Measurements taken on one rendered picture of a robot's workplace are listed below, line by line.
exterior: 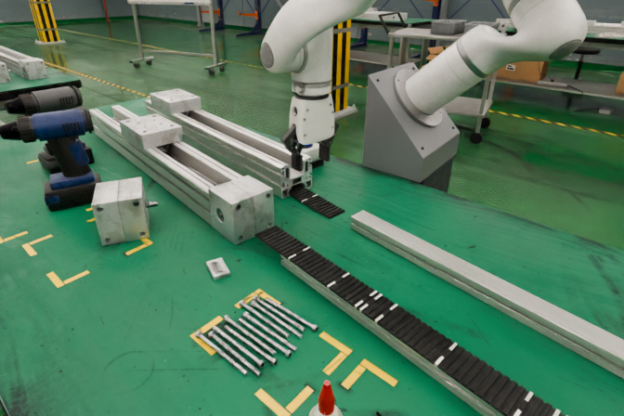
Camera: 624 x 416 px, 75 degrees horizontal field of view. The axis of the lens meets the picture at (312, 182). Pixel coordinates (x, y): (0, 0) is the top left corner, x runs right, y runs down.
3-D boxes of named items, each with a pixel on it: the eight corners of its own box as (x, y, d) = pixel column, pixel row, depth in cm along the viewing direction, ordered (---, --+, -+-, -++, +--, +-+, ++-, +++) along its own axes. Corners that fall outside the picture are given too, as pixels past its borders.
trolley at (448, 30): (489, 127, 394) (513, 15, 350) (480, 145, 351) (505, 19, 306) (388, 111, 439) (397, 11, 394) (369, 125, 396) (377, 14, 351)
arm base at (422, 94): (417, 69, 124) (468, 28, 111) (448, 122, 121) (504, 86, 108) (383, 72, 111) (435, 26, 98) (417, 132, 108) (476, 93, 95)
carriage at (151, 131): (185, 149, 112) (181, 125, 109) (146, 160, 106) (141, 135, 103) (161, 135, 123) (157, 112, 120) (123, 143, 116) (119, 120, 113)
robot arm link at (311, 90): (308, 85, 80) (308, 100, 81) (339, 80, 85) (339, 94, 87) (281, 79, 86) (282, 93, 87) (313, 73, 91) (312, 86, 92)
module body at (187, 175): (251, 212, 94) (248, 178, 90) (212, 227, 87) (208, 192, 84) (123, 127, 147) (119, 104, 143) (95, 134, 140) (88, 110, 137)
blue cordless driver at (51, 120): (110, 200, 98) (89, 111, 89) (13, 221, 89) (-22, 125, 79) (107, 187, 104) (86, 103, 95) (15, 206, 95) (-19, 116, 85)
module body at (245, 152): (311, 187, 105) (312, 156, 101) (281, 199, 99) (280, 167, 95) (174, 117, 158) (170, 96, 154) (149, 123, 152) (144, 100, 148)
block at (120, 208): (162, 235, 85) (154, 195, 80) (102, 246, 81) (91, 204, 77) (160, 212, 93) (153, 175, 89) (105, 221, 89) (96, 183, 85)
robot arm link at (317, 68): (305, 85, 80) (339, 79, 85) (305, 13, 74) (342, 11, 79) (280, 78, 86) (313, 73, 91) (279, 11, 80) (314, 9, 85)
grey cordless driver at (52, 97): (99, 162, 119) (81, 87, 109) (22, 184, 105) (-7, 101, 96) (89, 155, 123) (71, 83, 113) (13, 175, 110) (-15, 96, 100)
